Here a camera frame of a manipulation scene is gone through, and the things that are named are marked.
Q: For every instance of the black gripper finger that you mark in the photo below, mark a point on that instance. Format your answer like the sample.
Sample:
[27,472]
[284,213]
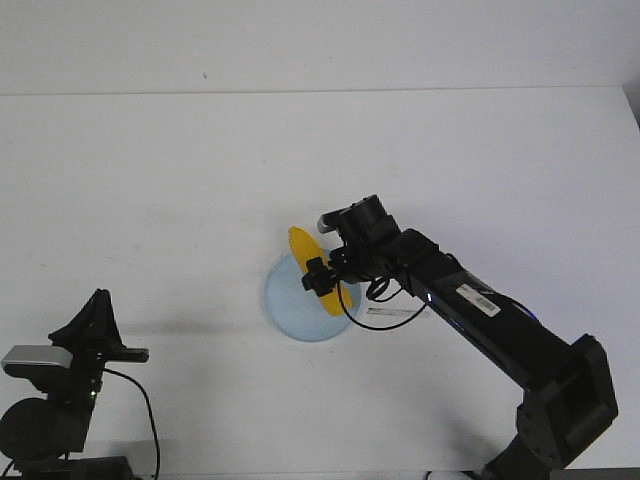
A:
[111,329]
[320,285]
[88,325]
[317,265]

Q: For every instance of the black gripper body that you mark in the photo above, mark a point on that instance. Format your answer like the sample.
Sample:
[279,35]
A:
[76,391]
[381,250]

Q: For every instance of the yellow corn cob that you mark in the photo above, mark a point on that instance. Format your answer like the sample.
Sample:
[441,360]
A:
[304,247]

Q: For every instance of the light blue plate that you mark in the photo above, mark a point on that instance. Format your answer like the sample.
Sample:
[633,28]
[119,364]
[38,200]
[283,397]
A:
[295,312]

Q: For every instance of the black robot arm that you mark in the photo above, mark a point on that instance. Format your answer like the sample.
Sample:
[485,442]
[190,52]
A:
[39,434]
[568,394]

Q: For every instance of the horizontal tape strip on table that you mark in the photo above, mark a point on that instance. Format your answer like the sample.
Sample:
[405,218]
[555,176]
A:
[397,312]

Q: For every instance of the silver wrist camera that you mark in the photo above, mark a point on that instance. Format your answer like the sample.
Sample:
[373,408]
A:
[35,361]
[346,222]

